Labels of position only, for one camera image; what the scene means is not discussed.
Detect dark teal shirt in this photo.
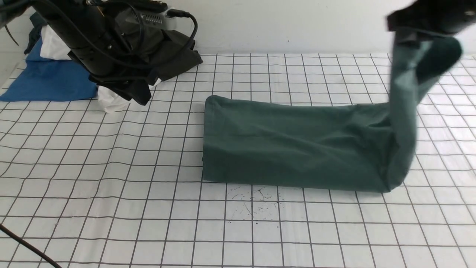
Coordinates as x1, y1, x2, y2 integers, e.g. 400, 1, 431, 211
24, 12, 47, 55

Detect white grid tablecloth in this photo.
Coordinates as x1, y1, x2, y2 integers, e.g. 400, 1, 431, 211
0, 53, 476, 268

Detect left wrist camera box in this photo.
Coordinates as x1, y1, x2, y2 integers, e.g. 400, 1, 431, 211
87, 0, 178, 31

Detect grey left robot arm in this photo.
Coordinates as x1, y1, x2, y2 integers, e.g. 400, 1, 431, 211
1, 0, 157, 105

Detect dark olive shirt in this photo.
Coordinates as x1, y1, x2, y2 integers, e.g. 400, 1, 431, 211
115, 8, 202, 83

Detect blue shirt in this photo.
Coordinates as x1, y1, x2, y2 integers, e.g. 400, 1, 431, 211
0, 39, 97, 102

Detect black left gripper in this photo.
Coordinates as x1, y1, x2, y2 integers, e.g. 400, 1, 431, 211
33, 0, 156, 105

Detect green long-sleeved shirt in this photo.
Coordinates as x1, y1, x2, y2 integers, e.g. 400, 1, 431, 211
202, 31, 463, 193

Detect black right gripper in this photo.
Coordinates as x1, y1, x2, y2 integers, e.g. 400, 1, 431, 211
386, 0, 476, 36

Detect black camera cable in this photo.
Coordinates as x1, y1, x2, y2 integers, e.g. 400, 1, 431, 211
0, 9, 198, 268

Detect white shirt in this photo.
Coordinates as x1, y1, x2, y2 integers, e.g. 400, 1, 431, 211
39, 25, 162, 114

